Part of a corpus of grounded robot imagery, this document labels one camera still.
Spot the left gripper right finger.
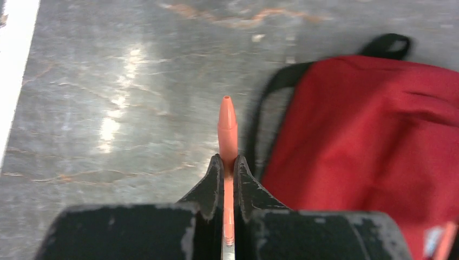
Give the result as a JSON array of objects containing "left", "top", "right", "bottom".
[{"left": 234, "top": 155, "right": 412, "bottom": 259}]

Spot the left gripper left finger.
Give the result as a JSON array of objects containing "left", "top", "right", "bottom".
[{"left": 35, "top": 155, "right": 224, "bottom": 259}]

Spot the orange pencil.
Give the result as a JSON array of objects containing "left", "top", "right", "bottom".
[
  {"left": 217, "top": 95, "right": 238, "bottom": 246},
  {"left": 431, "top": 222, "right": 458, "bottom": 260}
]

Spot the red backpack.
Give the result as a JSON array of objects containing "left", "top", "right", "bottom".
[{"left": 245, "top": 34, "right": 458, "bottom": 259}]

